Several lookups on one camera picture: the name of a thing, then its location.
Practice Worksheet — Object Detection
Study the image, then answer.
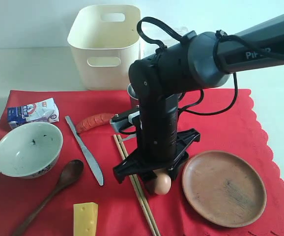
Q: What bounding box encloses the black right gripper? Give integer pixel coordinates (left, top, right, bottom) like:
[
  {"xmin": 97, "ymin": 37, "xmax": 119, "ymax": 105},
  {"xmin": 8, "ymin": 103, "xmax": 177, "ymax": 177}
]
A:
[{"xmin": 113, "ymin": 94, "xmax": 200, "ymax": 195}]

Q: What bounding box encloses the brown egg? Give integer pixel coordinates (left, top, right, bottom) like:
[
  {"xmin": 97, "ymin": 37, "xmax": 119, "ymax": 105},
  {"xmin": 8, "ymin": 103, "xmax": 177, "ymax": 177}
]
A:
[{"xmin": 154, "ymin": 172, "xmax": 171, "ymax": 195}]

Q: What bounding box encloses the yellow cheese wedge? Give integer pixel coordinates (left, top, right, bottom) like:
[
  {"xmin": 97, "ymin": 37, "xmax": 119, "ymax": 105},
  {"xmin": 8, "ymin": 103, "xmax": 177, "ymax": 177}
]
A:
[{"xmin": 73, "ymin": 202, "xmax": 98, "ymax": 236}]

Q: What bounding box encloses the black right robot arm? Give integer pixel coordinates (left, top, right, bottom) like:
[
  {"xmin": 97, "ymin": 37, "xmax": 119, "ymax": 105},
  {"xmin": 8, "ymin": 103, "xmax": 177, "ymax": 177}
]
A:
[{"xmin": 110, "ymin": 14, "xmax": 284, "ymax": 183}]

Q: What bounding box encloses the left wooden chopstick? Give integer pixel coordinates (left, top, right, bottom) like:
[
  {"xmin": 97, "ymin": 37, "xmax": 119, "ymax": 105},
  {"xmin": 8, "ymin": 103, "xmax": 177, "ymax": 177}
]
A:
[{"xmin": 113, "ymin": 135, "xmax": 157, "ymax": 236}]

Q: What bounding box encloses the wooden chopstick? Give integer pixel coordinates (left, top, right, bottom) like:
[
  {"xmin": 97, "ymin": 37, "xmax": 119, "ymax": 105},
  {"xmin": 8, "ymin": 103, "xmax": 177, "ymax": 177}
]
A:
[
  {"xmin": 116, "ymin": 135, "xmax": 161, "ymax": 236},
  {"xmin": 113, "ymin": 135, "xmax": 157, "ymax": 236}
]

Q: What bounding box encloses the right wooden chopstick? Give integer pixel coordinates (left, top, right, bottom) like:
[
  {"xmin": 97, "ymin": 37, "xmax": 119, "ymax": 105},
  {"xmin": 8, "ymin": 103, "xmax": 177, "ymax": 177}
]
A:
[{"xmin": 116, "ymin": 135, "xmax": 161, "ymax": 236}]

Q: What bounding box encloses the brown wooden plate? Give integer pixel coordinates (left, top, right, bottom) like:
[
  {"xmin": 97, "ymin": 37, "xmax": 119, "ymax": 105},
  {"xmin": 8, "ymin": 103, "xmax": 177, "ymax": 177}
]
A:
[{"xmin": 182, "ymin": 150, "xmax": 267, "ymax": 228}]

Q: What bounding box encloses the silver table knife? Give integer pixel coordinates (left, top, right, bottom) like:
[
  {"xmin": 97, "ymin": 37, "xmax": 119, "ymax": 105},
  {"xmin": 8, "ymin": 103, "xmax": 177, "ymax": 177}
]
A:
[{"xmin": 65, "ymin": 116, "xmax": 104, "ymax": 186}]

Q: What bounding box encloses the stainless steel cup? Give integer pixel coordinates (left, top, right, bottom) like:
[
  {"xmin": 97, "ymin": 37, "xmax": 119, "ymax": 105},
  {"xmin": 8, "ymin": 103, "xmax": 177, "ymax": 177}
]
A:
[{"xmin": 127, "ymin": 84, "xmax": 140, "ymax": 108}]

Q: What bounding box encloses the red sausage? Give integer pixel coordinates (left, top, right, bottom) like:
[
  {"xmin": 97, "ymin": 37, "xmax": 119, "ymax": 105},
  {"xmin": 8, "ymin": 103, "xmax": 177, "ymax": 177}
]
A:
[{"xmin": 76, "ymin": 113, "xmax": 114, "ymax": 134}]

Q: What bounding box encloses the brown wooden spoon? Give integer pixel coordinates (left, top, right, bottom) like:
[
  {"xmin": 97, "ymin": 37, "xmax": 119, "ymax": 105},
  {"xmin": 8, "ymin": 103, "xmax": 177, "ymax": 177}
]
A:
[{"xmin": 12, "ymin": 159, "xmax": 84, "ymax": 236}]

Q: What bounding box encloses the red scalloped table cloth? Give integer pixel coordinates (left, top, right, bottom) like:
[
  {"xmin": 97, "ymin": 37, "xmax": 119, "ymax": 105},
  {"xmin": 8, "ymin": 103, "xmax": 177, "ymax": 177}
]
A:
[{"xmin": 0, "ymin": 89, "xmax": 284, "ymax": 236}]

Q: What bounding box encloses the blue white milk carton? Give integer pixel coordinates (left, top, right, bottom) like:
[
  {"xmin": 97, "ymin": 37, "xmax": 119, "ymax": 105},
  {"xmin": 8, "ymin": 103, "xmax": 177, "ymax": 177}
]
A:
[{"xmin": 7, "ymin": 98, "xmax": 59, "ymax": 129}]

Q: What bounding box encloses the white ceramic bowl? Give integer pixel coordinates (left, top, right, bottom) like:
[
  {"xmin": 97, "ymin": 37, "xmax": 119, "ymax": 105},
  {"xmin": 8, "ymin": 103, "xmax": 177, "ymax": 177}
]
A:
[{"xmin": 0, "ymin": 122, "xmax": 63, "ymax": 179}]

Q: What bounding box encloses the white woven plastic basket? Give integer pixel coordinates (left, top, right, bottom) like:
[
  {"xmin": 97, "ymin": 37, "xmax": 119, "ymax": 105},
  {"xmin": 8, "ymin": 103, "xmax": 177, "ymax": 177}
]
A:
[{"xmin": 140, "ymin": 25, "xmax": 189, "ymax": 59}]

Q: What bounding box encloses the cream plastic bin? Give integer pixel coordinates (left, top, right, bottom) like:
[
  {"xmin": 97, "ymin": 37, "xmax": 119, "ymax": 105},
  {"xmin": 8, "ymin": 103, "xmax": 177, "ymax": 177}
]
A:
[{"xmin": 67, "ymin": 4, "xmax": 141, "ymax": 90}]

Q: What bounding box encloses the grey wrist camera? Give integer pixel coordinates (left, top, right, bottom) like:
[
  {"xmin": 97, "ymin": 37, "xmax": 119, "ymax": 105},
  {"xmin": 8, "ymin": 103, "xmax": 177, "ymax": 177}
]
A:
[{"xmin": 110, "ymin": 108, "xmax": 140, "ymax": 140}]

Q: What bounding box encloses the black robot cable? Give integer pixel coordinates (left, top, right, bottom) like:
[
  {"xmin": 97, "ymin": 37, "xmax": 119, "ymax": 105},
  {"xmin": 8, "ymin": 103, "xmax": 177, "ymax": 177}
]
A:
[{"xmin": 136, "ymin": 16, "xmax": 240, "ymax": 116}]

